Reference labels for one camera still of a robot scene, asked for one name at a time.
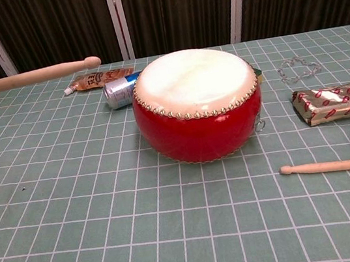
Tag green yellow sponge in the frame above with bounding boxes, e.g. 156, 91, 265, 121
252, 65, 266, 85

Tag gold foil wrapped package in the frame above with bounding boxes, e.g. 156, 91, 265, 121
289, 81, 350, 129

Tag blue silver drink can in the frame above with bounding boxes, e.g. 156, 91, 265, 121
101, 70, 147, 111

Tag green grid cutting mat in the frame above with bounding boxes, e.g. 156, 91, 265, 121
0, 25, 350, 262

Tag clear bead bracelet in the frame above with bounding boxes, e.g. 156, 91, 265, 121
276, 52, 327, 85

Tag red drum white skin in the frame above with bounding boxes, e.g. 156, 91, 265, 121
124, 39, 270, 173

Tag brown sauce pouch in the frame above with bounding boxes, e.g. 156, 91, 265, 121
61, 65, 138, 96

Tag wooden drumstick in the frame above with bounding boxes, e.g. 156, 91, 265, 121
0, 55, 104, 95
278, 156, 350, 183

